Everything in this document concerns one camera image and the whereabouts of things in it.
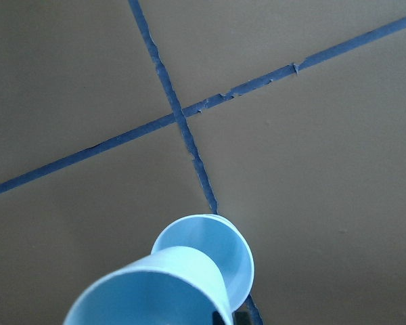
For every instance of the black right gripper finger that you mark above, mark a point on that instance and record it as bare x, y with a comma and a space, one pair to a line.
239, 318

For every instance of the light blue cup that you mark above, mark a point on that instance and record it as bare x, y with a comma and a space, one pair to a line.
177, 285
220, 240

